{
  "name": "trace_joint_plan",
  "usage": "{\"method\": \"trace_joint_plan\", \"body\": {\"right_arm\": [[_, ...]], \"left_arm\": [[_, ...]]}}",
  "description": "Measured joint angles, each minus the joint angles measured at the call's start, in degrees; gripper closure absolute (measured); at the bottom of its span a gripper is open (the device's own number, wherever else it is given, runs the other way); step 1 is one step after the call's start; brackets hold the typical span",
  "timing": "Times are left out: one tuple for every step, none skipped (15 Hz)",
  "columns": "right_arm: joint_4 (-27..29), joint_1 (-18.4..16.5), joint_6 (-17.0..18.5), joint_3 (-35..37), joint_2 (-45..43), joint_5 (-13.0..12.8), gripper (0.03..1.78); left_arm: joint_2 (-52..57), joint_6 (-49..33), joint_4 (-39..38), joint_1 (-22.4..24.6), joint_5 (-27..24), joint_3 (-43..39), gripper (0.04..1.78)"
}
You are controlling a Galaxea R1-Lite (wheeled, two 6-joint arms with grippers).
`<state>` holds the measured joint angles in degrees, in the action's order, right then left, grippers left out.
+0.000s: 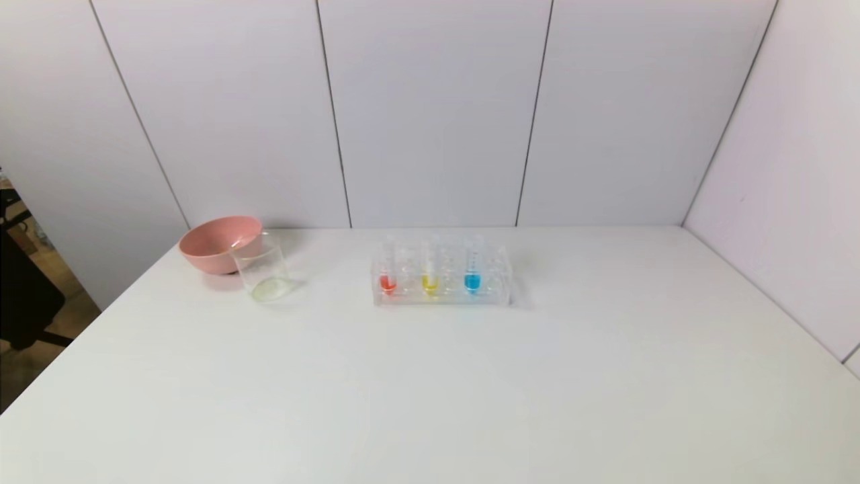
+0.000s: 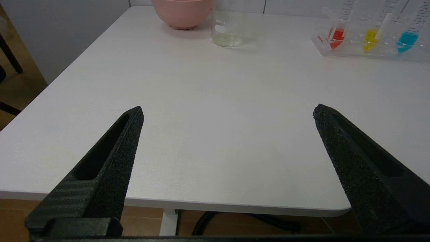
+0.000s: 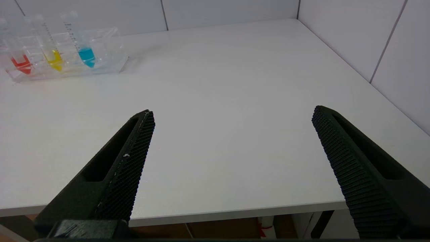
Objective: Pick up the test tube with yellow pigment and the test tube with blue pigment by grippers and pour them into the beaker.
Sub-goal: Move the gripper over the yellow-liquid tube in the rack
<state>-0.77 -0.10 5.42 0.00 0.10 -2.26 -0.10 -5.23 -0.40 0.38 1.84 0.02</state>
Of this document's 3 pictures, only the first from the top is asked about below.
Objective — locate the test tube with yellow pigment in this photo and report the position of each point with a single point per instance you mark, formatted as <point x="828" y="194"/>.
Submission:
<point x="430" y="282"/>

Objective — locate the test tube with red pigment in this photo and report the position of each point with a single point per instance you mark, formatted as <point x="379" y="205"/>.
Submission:
<point x="388" y="282"/>

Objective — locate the test tube with blue pigment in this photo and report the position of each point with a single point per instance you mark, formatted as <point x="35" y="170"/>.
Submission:
<point x="472" y="282"/>

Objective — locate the clear acrylic test tube rack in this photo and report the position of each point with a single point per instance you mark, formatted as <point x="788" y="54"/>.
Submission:
<point x="443" y="299"/>

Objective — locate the clear glass beaker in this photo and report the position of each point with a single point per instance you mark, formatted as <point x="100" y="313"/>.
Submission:
<point x="269" y="288"/>

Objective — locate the pink bowl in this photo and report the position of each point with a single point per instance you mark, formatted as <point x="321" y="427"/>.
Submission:
<point x="208" y="245"/>

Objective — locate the black chair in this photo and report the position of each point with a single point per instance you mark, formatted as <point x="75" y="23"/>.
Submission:
<point x="27" y="296"/>

